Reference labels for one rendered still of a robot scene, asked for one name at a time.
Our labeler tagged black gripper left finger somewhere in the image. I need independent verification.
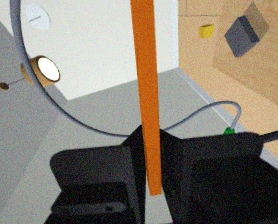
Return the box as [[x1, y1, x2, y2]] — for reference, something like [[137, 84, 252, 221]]
[[50, 125, 146, 224]]

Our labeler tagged orange handle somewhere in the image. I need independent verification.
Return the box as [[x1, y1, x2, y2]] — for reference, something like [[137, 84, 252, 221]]
[[130, 0, 162, 196]]

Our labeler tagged dark grey block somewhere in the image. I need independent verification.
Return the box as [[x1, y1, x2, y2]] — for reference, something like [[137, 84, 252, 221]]
[[224, 15, 260, 58]]

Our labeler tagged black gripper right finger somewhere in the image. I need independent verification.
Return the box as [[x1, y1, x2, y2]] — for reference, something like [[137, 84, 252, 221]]
[[159, 128, 264, 222]]

